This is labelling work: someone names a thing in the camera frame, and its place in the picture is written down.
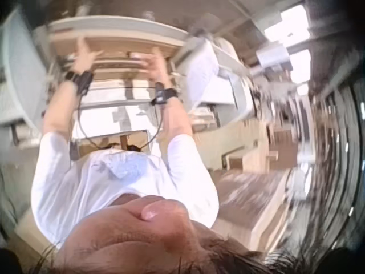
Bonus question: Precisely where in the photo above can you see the grey machine panel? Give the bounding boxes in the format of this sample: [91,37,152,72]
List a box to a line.
[0,5,50,128]

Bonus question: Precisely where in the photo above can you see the black cable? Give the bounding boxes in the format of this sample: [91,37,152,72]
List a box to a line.
[139,103,165,151]
[74,92,100,149]

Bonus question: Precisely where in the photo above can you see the white machine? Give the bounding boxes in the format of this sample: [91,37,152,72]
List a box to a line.
[182,36,259,128]

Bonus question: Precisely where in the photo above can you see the stack of wooden boards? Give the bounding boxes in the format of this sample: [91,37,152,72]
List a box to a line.
[210,168,290,237]

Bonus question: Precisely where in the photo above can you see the person's left hand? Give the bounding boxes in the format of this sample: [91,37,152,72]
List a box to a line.
[69,38,104,77]

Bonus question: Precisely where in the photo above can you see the wooden frame table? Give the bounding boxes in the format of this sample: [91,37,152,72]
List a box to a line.
[75,67,183,109]

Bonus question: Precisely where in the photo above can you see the black wrist band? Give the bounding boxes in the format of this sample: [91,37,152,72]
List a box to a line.
[63,71,95,96]
[150,82,180,106]

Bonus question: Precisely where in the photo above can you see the wooden boxes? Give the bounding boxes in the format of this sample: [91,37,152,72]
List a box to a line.
[221,144,282,174]

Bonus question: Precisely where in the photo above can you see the person's right hand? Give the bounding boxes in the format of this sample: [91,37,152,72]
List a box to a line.
[141,46,173,90]

